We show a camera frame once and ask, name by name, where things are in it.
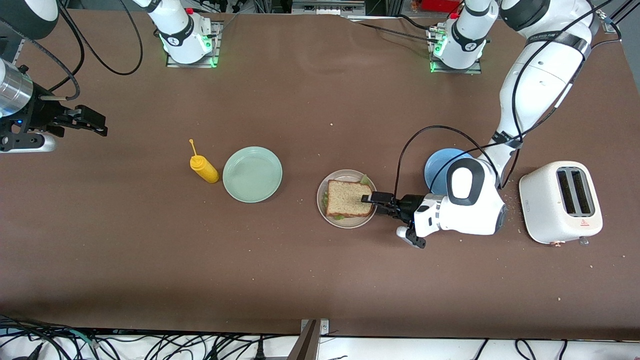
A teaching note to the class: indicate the grey metal equipment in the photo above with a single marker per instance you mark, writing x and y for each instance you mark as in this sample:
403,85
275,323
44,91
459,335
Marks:
325,9

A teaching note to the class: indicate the beige plate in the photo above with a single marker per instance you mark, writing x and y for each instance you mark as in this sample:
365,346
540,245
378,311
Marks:
350,223

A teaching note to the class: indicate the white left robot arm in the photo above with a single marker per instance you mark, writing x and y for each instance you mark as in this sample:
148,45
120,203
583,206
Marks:
535,80

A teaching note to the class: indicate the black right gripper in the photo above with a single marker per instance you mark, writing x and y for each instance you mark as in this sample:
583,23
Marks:
39,114

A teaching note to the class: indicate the blue plate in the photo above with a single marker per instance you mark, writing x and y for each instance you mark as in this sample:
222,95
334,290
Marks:
437,170

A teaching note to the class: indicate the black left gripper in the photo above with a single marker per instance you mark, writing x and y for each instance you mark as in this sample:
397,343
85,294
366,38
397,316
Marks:
411,204

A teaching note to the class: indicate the green lettuce leaf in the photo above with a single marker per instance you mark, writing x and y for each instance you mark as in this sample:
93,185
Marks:
366,179

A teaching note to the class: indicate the pale green plate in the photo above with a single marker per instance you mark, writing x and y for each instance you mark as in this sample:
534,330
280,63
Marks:
252,175

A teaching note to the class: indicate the white toaster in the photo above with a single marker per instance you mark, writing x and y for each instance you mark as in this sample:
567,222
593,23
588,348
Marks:
542,200

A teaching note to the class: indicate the red box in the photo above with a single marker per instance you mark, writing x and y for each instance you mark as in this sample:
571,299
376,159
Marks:
440,5

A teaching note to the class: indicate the aluminium frame profile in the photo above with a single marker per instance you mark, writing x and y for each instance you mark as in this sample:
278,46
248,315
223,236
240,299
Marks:
611,25

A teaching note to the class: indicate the aluminium table frame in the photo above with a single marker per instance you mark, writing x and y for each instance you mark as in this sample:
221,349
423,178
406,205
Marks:
20,49

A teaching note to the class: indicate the small metal bracket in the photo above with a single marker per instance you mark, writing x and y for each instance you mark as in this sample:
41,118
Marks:
325,327

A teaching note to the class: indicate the grey metal bar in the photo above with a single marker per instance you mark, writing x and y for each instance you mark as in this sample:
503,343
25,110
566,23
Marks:
305,347

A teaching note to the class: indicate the yellow squeeze bottle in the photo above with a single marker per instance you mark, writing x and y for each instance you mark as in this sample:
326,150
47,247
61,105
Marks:
205,170

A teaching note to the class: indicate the brown bread slice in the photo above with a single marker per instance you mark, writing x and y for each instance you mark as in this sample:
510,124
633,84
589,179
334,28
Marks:
347,200

